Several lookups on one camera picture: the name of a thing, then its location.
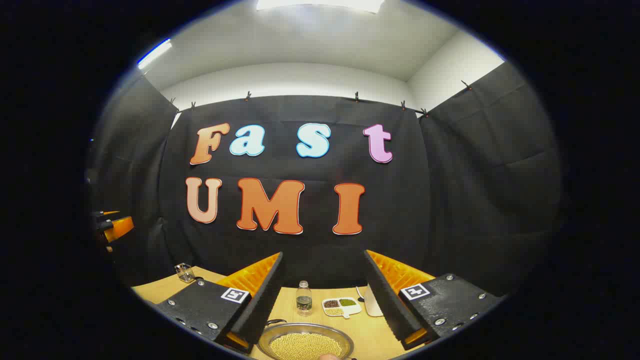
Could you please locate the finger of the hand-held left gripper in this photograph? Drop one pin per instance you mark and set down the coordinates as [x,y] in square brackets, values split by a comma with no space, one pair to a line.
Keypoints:
[120,229]
[107,214]

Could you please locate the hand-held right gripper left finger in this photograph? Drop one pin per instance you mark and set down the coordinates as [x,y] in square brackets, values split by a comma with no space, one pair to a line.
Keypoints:
[262,305]

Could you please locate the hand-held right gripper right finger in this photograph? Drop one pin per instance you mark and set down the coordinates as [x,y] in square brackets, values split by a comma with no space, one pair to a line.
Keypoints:
[387,300]

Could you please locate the stainless steel pot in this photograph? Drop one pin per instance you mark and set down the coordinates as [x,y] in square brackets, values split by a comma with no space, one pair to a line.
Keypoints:
[280,332]

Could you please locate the large pile of soybeans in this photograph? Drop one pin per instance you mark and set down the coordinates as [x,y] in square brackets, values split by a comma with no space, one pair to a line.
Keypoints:
[305,347]

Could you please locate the white boxy appliance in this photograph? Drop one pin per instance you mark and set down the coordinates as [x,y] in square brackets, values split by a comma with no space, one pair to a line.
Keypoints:
[372,302]

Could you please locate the white divided dish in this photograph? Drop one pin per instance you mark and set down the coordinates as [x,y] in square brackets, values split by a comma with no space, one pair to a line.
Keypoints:
[351,310]

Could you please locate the pile of green mung beans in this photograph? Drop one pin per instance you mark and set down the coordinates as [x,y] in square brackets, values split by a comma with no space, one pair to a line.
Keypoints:
[347,302]

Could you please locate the clear plastic water bottle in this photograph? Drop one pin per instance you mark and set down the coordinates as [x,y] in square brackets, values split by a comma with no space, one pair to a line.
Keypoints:
[304,302]

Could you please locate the small pile of soybeans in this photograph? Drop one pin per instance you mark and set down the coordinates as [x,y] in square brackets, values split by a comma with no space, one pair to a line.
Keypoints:
[333,311]

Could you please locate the pile of red beans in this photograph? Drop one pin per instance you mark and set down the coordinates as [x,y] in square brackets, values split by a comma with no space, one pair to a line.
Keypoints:
[331,303]

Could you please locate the small clear square container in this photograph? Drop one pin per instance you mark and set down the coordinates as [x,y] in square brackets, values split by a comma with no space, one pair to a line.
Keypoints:
[185,274]

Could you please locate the small ceiling light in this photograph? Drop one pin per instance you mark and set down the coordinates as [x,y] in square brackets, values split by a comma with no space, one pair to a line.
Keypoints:
[154,54]

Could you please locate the large ceiling light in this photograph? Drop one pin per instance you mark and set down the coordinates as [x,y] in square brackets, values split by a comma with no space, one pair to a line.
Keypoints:
[320,4]

